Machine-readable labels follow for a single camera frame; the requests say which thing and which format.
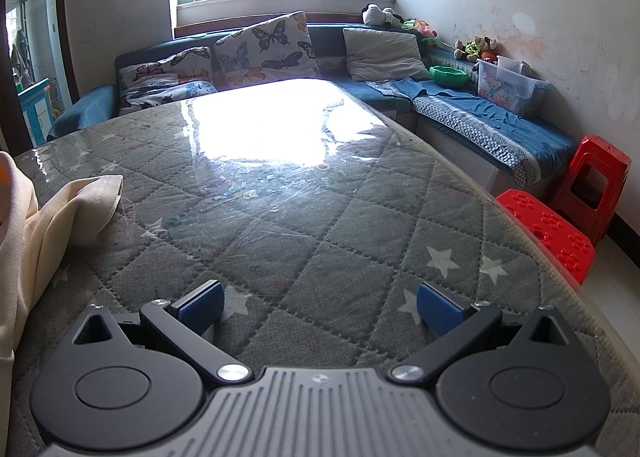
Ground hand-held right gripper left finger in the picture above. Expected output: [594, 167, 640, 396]
[72, 279, 254, 385]

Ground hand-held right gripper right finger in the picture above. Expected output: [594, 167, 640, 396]
[387, 281, 571, 384]

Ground cream garment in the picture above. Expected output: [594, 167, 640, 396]
[0, 151, 124, 388]

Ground low red plastic stool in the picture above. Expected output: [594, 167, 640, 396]
[495, 188, 597, 286]

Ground blue patterned sofa cover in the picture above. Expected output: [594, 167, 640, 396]
[367, 77, 578, 190]

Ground tall red plastic stool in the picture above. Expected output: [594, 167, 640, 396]
[547, 134, 632, 250]

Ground clear plastic storage box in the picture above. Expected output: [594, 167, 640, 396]
[475, 56, 548, 118]

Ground small butterfly print pillow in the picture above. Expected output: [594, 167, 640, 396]
[118, 46, 218, 113]

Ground green bowl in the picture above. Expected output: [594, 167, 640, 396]
[429, 66, 470, 86]

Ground grey pillow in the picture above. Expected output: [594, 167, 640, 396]
[342, 27, 437, 83]

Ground light blue cabinet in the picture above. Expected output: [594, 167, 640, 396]
[17, 78, 53, 148]

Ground large butterfly print pillow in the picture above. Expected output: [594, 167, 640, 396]
[214, 11, 321, 90]

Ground brown and green plush toys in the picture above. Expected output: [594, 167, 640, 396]
[453, 36, 501, 63]

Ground pink and green toys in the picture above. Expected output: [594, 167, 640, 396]
[402, 18, 438, 40]

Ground blue corner sofa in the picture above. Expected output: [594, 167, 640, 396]
[47, 22, 581, 190]

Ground panda plush toy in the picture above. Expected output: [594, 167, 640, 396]
[361, 3, 406, 29]

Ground dark wooden door frame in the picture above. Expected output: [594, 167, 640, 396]
[0, 0, 81, 158]

